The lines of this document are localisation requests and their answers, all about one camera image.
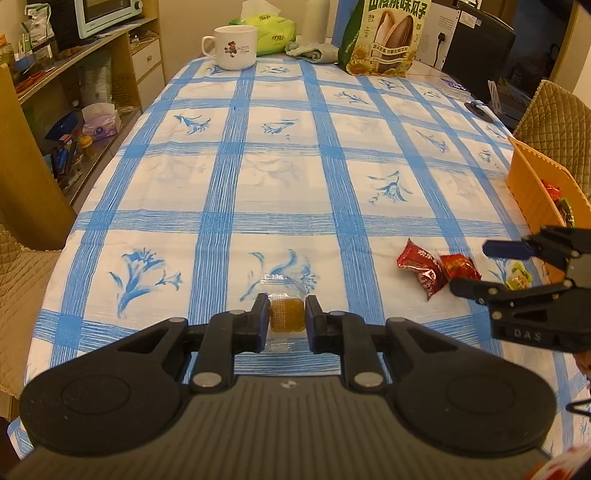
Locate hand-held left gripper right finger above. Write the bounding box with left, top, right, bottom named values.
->
left=305, top=295, right=459, bottom=391

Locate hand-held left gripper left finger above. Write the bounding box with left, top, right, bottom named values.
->
left=115, top=293, right=271, bottom=391

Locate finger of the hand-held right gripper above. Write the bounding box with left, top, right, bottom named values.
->
left=450, top=278, right=571, bottom=308
left=482, top=226, right=585, bottom=273

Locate red and gold candy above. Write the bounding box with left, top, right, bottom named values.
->
left=438, top=254, right=482, bottom=282

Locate clear-wrapped brown candy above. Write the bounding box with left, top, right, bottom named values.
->
left=259, top=273, right=311, bottom=354

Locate yellow and green candy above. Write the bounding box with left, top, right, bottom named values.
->
left=505, top=261, right=534, bottom=291

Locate red candy with white print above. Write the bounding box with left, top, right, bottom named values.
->
left=396, top=239, right=450, bottom=302

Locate orange plastic tray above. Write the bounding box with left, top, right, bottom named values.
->
left=506, top=136, right=591, bottom=282

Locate blue checked tablecloth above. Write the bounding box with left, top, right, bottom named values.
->
left=7, top=58, right=591, bottom=480

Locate quilted chair back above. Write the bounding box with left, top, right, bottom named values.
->
left=512, top=79, right=591, bottom=185

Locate black round disc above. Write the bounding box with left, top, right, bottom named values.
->
left=464, top=102, right=495, bottom=121

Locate black box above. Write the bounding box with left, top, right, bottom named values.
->
left=441, top=0, right=517, bottom=104

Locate white box with plug print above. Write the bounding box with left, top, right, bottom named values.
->
left=418, top=7, right=460, bottom=70

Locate beige quilted chair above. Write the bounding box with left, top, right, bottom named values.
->
left=0, top=224, right=63, bottom=398

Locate green sunflower seed bag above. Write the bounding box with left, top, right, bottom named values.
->
left=338, top=0, right=432, bottom=78

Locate purple tissue pack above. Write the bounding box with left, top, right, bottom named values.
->
left=82, top=102, right=122, bottom=139

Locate grey cloth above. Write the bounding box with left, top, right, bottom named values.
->
left=285, top=39, right=340, bottom=64

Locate white mug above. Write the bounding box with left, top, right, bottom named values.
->
left=202, top=25, right=258, bottom=71

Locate wooden shelf unit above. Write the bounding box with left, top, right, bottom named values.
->
left=0, top=16, right=167, bottom=208

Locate green tissue pack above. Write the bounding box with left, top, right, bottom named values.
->
left=229, top=0, right=296, bottom=57

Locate white bottle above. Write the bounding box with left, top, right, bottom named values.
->
left=302, top=0, right=331, bottom=44

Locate mint green toaster oven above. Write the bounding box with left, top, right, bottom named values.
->
left=74, top=0, right=144, bottom=40

